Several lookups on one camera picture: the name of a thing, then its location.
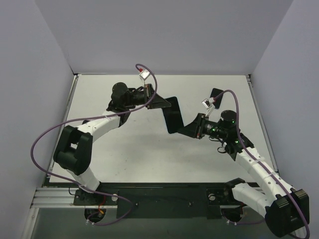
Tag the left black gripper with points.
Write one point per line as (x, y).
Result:
(150, 96)

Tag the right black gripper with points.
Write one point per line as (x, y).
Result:
(200, 126)

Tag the light blue cased phone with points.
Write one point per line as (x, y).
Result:
(172, 116)

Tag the blue phone black screen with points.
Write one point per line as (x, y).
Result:
(217, 95)

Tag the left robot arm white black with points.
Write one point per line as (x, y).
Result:
(74, 148)

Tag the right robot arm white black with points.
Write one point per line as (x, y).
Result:
(284, 208)

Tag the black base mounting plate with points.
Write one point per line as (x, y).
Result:
(165, 200)

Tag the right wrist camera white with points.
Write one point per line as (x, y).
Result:
(209, 105)

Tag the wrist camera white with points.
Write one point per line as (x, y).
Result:
(209, 105)
(144, 74)

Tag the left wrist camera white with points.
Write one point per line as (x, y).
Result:
(144, 74)

